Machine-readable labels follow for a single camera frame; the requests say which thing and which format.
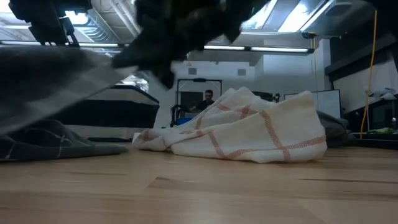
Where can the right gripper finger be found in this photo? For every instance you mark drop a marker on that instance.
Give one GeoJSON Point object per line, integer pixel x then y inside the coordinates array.
{"type": "Point", "coordinates": [166, 74]}

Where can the dark grey checked towel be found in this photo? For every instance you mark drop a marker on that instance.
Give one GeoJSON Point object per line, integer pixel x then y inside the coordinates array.
{"type": "Point", "coordinates": [46, 81]}

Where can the white red-checked towel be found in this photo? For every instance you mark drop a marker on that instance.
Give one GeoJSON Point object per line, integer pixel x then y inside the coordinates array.
{"type": "Point", "coordinates": [248, 137]}

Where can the person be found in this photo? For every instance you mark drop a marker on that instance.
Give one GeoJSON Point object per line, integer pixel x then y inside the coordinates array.
{"type": "Point", "coordinates": [206, 102]}

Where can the blue plastic tub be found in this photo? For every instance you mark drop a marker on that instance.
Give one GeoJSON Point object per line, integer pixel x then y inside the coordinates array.
{"type": "Point", "coordinates": [184, 121]}

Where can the long ceiling strip light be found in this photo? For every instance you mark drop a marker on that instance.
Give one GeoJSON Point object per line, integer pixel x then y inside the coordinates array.
{"type": "Point", "coordinates": [99, 44]}
{"type": "Point", "coordinates": [258, 48]}

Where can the bright ceiling light panel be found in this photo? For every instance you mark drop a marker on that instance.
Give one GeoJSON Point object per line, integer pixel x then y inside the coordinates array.
{"type": "Point", "coordinates": [298, 15]}

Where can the white board panel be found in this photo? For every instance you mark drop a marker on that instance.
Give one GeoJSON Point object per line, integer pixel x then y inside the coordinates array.
{"type": "Point", "coordinates": [326, 102]}

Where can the green object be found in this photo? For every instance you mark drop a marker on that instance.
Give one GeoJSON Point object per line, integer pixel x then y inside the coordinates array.
{"type": "Point", "coordinates": [384, 131]}

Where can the grey wall vent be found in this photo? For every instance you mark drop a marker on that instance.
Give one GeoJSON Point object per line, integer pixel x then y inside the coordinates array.
{"type": "Point", "coordinates": [242, 72]}
{"type": "Point", "coordinates": [192, 71]}

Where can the black rectangular rig frame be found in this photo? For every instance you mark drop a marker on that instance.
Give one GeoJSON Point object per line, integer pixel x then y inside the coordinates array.
{"type": "Point", "coordinates": [199, 80]}

